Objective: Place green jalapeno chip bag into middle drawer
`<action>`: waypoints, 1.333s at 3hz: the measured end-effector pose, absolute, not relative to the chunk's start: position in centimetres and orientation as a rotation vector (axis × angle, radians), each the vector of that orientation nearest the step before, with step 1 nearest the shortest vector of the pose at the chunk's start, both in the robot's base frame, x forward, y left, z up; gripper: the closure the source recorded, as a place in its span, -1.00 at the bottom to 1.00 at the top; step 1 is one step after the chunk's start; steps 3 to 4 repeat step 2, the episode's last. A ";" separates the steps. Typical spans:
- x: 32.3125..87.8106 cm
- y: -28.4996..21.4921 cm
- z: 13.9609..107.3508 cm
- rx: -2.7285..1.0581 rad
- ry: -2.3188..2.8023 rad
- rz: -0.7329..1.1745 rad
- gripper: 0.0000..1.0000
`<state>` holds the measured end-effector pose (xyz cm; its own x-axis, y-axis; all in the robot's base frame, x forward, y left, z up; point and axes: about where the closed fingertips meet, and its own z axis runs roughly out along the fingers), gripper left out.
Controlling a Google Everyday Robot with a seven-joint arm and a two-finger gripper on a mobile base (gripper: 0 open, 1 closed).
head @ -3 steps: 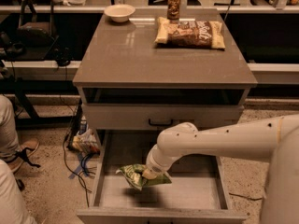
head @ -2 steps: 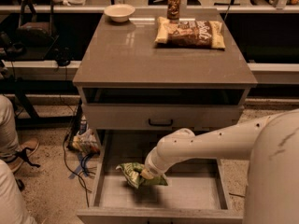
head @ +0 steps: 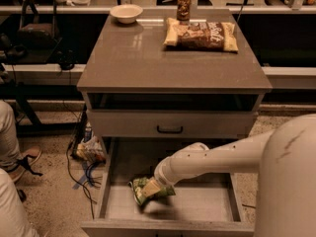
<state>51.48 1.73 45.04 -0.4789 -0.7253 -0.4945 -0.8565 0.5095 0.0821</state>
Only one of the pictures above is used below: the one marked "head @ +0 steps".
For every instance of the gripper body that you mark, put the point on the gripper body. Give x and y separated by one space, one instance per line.
163 176

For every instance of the green jalapeno chip bag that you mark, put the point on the green jalapeno chip bag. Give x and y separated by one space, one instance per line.
138 183

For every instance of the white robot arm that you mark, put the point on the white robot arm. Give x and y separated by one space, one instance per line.
283 158

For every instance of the open grey middle drawer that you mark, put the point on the open grey middle drawer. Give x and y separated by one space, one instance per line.
206 206

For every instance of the closed grey upper drawer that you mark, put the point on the closed grey upper drawer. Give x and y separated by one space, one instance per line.
199 125

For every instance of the grey drawer cabinet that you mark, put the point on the grey drawer cabinet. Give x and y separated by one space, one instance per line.
131 69

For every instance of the brown chip bag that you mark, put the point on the brown chip bag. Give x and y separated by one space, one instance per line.
215 36

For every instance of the snack packages on floor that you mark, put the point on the snack packages on floor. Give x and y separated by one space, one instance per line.
89 148

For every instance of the tan shoe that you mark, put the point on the tan shoe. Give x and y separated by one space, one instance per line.
23 163

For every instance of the person leg beige trousers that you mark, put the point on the person leg beige trousers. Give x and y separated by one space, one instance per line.
10 152

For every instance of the black headphones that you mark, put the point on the black headphones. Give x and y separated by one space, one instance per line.
65 59

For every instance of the white bowl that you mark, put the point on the white bowl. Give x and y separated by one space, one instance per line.
127 13

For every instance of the black drawer handle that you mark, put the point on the black drawer handle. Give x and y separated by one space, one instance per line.
169 130

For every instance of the black bag with handles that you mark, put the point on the black bag with handles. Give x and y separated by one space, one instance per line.
38 34

